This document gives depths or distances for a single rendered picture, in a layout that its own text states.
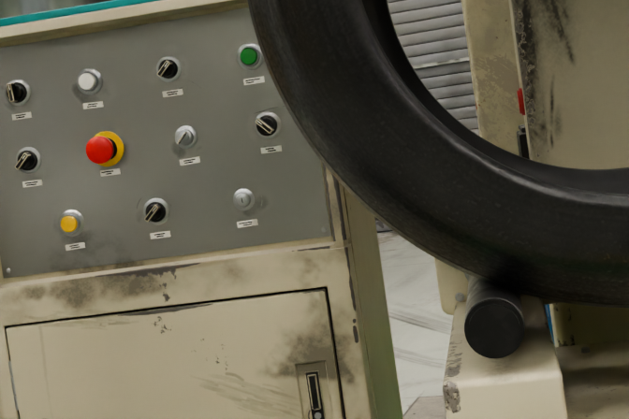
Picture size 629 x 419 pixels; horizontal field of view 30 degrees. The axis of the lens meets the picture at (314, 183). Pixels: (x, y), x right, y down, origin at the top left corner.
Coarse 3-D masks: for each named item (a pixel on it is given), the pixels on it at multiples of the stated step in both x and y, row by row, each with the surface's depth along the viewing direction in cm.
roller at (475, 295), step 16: (480, 288) 93; (496, 288) 92; (480, 304) 87; (496, 304) 87; (512, 304) 87; (464, 320) 88; (480, 320) 87; (496, 320) 87; (512, 320) 86; (480, 336) 87; (496, 336) 87; (512, 336) 86; (480, 352) 87; (496, 352) 87; (512, 352) 87
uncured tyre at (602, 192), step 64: (256, 0) 90; (320, 0) 86; (384, 0) 114; (320, 64) 87; (384, 64) 85; (320, 128) 89; (384, 128) 86; (448, 128) 114; (384, 192) 89; (448, 192) 86; (512, 192) 85; (576, 192) 84; (448, 256) 90; (512, 256) 87; (576, 256) 85
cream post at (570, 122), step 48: (528, 0) 121; (576, 0) 120; (624, 0) 119; (528, 48) 121; (576, 48) 120; (624, 48) 120; (528, 96) 122; (576, 96) 121; (624, 96) 120; (528, 144) 130; (576, 144) 121; (624, 144) 120; (576, 336) 122; (624, 336) 122
